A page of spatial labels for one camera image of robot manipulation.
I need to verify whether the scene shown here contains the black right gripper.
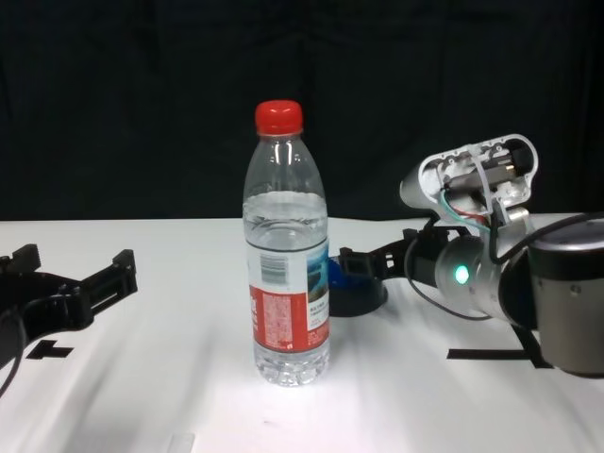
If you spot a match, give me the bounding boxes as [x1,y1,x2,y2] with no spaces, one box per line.
[339,226,474,287]

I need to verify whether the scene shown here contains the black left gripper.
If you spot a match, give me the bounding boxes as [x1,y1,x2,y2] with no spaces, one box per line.
[0,243,140,370]

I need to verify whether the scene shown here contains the blue push button black base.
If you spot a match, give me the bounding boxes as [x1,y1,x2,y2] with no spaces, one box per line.
[327,255,390,318]

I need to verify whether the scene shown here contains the clear water bottle red cap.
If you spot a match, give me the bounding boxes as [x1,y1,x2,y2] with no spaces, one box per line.
[241,98,331,389]

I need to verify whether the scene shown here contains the black curtain backdrop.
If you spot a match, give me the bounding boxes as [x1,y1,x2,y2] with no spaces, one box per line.
[0,0,604,224]

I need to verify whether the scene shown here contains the clear tape piece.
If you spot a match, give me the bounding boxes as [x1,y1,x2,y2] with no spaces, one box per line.
[167,432,196,453]

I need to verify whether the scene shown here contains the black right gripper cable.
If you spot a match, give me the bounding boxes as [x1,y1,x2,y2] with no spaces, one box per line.
[403,235,478,323]

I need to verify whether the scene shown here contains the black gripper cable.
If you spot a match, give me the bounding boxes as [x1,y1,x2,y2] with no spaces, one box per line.
[403,235,478,323]
[0,309,28,398]

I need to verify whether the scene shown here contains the right wrist camera silver housing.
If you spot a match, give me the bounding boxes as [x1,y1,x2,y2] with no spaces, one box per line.
[399,134,540,224]

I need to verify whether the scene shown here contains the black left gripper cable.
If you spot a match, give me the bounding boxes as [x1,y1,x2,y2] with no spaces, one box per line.
[0,309,28,398]

